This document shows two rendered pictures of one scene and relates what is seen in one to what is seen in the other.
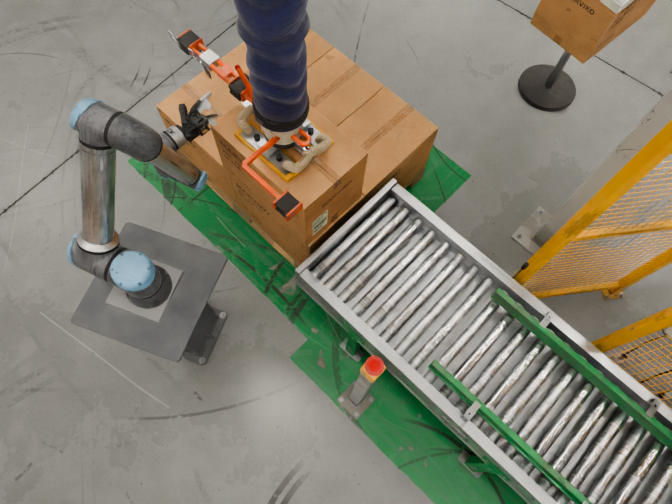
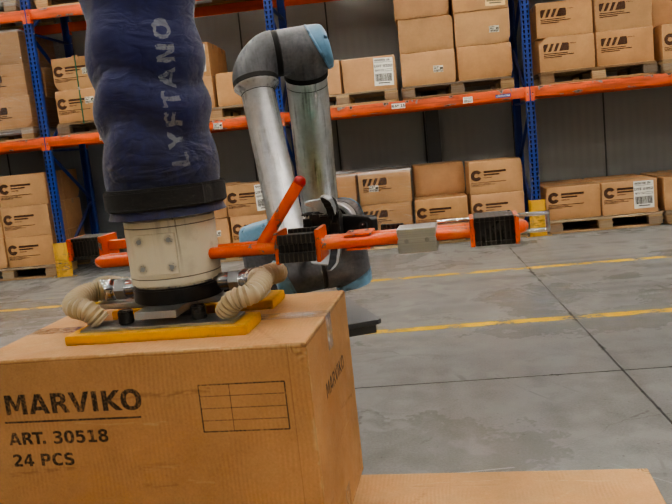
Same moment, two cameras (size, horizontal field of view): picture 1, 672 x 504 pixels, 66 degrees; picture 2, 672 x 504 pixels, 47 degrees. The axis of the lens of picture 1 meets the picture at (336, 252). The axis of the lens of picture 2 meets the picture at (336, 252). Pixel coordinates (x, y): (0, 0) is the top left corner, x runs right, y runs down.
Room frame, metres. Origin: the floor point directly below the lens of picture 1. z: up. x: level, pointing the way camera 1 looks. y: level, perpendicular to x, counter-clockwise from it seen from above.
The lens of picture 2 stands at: (2.73, -0.20, 1.26)
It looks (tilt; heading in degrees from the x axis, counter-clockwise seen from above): 8 degrees down; 150
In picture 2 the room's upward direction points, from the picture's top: 6 degrees counter-clockwise
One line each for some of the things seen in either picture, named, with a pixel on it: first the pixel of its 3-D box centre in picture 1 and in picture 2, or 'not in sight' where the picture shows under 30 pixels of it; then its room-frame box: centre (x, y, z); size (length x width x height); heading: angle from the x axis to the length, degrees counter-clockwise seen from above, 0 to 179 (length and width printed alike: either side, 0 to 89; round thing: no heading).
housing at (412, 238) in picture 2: (210, 60); (417, 237); (1.62, 0.62, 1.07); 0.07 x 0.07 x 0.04; 50
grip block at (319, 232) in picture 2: (242, 87); (301, 244); (1.48, 0.45, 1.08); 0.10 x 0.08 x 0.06; 140
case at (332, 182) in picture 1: (290, 163); (188, 421); (1.32, 0.25, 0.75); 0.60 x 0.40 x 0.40; 50
